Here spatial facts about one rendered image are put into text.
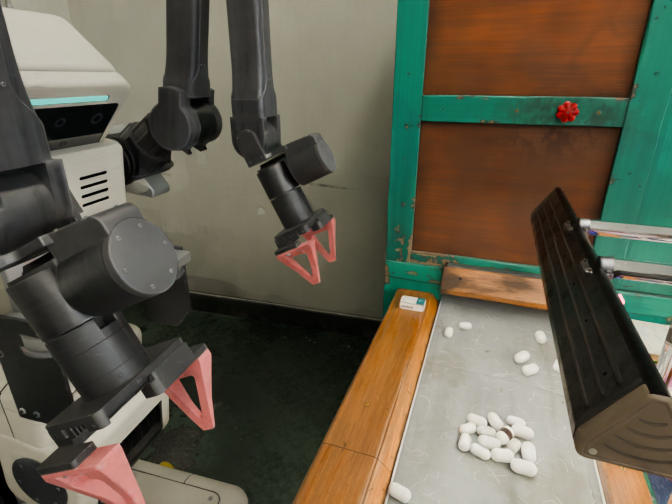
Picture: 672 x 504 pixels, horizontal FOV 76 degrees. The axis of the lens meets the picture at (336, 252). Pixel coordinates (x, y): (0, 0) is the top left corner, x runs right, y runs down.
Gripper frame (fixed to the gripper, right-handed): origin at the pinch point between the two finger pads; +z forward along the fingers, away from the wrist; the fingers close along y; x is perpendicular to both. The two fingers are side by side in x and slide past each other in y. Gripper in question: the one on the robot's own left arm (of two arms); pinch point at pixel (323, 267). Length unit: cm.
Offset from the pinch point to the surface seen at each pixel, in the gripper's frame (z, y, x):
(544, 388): 42, 11, -26
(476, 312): 36, 38, -15
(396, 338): 26.0, 16.4, 0.0
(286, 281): 36, 130, 89
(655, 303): 46, 38, -53
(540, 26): -21, 42, -49
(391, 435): 28.3, -11.0, -2.6
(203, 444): 61, 40, 100
